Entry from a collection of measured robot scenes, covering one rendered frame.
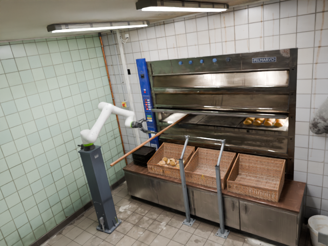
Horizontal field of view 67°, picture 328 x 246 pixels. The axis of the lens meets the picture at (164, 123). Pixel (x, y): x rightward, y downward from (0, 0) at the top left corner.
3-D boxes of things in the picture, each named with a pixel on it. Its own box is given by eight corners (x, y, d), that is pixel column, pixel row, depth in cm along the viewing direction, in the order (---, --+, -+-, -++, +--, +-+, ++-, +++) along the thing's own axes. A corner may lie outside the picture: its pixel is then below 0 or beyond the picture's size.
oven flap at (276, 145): (160, 137, 387) (161, 124, 387) (286, 153, 286) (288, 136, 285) (159, 137, 384) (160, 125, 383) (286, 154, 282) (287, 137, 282)
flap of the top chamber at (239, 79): (154, 88, 363) (154, 75, 362) (288, 87, 261) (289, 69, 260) (152, 88, 359) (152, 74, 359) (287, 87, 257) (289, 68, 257)
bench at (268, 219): (149, 182, 441) (144, 153, 423) (303, 223, 304) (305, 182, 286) (128, 200, 399) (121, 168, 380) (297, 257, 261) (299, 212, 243)
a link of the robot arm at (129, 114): (108, 113, 324) (112, 113, 316) (110, 105, 326) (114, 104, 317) (131, 119, 348) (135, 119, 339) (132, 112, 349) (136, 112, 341)
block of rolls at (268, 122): (255, 111, 367) (255, 107, 365) (291, 112, 339) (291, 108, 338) (242, 124, 320) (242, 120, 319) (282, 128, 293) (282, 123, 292)
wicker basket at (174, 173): (165, 157, 396) (163, 141, 387) (197, 163, 365) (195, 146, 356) (147, 172, 359) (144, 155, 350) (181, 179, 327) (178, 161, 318)
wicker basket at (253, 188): (238, 171, 327) (237, 153, 319) (285, 179, 296) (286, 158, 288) (226, 192, 290) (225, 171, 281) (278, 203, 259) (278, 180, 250)
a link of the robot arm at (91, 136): (86, 141, 282) (109, 101, 292) (80, 138, 295) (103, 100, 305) (95, 146, 290) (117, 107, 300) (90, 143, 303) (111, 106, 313)
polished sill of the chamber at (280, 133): (161, 123, 386) (161, 120, 385) (288, 134, 284) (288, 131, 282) (159, 124, 381) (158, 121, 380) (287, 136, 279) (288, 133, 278)
